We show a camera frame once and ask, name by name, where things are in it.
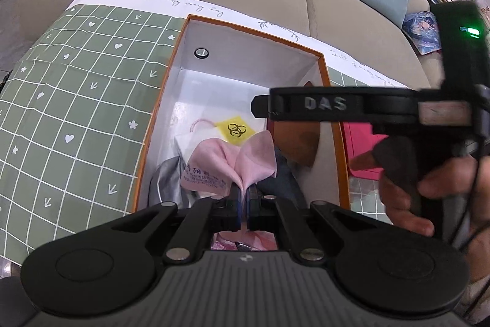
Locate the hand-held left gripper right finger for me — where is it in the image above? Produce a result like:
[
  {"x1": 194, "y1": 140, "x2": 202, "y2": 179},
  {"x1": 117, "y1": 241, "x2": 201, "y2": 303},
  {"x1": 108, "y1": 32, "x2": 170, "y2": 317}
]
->
[{"x1": 247, "y1": 189, "x2": 387, "y2": 264}]

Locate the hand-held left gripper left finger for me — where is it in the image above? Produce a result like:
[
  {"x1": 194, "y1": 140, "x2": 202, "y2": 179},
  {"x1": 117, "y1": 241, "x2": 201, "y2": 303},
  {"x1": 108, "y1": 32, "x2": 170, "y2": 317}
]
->
[{"x1": 82, "y1": 189, "x2": 246, "y2": 264}]

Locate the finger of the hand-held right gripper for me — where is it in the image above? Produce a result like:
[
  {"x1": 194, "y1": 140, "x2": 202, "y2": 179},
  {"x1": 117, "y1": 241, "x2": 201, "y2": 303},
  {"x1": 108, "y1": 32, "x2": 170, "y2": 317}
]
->
[{"x1": 251, "y1": 85, "x2": 422, "y2": 124}]

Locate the pink cloth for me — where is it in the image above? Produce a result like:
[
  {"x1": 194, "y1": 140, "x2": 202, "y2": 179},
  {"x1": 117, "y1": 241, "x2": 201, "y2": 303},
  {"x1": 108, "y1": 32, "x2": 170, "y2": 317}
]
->
[{"x1": 180, "y1": 131, "x2": 277, "y2": 197}]

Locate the silver bag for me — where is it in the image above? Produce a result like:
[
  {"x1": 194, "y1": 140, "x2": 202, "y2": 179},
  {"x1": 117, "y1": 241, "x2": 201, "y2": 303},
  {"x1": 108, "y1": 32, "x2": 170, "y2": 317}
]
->
[{"x1": 149, "y1": 156, "x2": 192, "y2": 207}]

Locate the orange and white cardboard box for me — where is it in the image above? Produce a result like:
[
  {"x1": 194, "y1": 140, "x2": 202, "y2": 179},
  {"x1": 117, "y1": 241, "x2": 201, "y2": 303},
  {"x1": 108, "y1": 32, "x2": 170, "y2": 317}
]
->
[{"x1": 128, "y1": 15, "x2": 351, "y2": 236}]

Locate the brown soft pouch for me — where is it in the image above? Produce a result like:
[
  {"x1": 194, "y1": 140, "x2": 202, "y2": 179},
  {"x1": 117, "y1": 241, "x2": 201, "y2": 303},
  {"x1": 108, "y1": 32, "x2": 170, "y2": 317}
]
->
[{"x1": 273, "y1": 80, "x2": 324, "y2": 169}]

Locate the person's right hand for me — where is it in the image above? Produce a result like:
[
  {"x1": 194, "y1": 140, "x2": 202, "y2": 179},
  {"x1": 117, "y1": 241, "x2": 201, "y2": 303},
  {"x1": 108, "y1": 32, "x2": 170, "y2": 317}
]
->
[{"x1": 350, "y1": 153, "x2": 490, "y2": 255}]

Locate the pink patterned packet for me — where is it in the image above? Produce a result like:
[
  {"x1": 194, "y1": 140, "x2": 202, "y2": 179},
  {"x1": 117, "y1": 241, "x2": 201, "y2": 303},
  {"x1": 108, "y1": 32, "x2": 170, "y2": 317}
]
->
[{"x1": 212, "y1": 229, "x2": 278, "y2": 252}]

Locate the magenta flat box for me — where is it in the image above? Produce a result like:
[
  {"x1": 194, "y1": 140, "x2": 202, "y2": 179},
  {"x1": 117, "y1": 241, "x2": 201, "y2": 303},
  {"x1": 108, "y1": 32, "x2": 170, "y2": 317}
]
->
[{"x1": 342, "y1": 122, "x2": 385, "y2": 182}]

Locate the blue illustrated card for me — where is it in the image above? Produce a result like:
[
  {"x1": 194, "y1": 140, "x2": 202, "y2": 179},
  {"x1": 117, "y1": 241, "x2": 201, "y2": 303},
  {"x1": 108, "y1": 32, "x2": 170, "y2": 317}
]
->
[{"x1": 402, "y1": 10, "x2": 441, "y2": 55}]

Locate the dark cloth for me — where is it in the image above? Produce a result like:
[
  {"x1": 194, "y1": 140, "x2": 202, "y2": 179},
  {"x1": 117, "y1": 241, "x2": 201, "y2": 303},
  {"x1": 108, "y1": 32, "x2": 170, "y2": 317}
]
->
[{"x1": 254, "y1": 149, "x2": 307, "y2": 205}]

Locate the green checked tablecloth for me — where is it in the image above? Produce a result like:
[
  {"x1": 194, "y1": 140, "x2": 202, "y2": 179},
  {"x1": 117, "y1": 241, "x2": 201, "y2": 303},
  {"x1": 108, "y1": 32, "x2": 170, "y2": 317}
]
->
[{"x1": 0, "y1": 0, "x2": 422, "y2": 266}]

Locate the black cable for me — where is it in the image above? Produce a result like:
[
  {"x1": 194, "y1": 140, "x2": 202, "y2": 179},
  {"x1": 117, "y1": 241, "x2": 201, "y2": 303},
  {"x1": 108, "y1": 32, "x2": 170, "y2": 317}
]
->
[{"x1": 450, "y1": 84, "x2": 490, "y2": 251}]

